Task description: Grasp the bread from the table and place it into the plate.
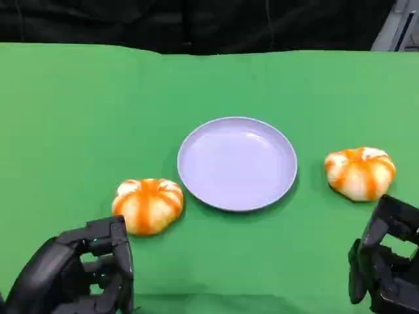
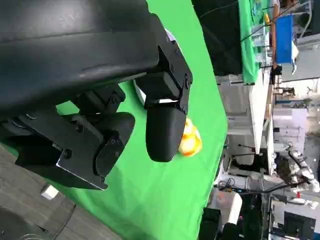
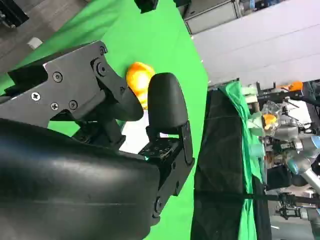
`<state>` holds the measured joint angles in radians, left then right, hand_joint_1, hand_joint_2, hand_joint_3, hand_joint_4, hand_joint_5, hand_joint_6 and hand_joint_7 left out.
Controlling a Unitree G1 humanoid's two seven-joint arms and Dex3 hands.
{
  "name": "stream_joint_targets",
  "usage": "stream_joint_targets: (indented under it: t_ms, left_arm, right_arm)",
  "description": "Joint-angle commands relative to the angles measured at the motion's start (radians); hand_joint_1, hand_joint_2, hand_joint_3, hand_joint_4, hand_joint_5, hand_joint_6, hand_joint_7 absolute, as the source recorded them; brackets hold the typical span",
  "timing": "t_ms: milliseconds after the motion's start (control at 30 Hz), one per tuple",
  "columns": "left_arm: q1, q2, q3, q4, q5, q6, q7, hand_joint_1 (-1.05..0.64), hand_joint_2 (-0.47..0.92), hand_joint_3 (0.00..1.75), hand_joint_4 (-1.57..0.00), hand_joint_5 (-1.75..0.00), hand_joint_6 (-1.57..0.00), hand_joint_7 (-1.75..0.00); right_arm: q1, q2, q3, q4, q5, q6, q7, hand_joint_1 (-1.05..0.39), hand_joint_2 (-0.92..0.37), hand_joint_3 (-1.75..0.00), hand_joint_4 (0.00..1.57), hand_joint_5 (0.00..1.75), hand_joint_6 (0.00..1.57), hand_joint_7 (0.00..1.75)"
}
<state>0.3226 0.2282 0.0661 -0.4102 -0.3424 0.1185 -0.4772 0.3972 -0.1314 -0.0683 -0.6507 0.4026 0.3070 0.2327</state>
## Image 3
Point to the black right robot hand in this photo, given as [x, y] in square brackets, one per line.
[62, 175]

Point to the lilac plate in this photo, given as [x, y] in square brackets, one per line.
[133, 133]

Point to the small white box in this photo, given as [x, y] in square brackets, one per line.
[34, 43]

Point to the black backdrop curtain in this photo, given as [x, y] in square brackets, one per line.
[220, 150]

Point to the green table cloth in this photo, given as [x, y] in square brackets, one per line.
[155, 37]

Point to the crumpled green backdrop cloth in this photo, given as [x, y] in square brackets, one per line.
[241, 110]

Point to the grey metal cabinet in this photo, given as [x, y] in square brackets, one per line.
[212, 15]

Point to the black metal frame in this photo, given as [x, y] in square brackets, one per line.
[11, 12]

